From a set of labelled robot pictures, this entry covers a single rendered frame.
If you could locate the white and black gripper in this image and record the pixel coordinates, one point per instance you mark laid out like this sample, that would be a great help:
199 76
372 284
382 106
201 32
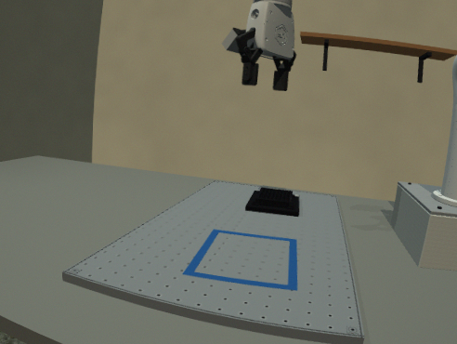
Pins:
270 27

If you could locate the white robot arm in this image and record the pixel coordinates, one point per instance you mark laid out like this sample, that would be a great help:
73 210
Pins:
448 193

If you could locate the blue taped square outline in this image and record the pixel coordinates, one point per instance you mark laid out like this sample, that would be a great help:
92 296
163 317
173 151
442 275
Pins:
292 275

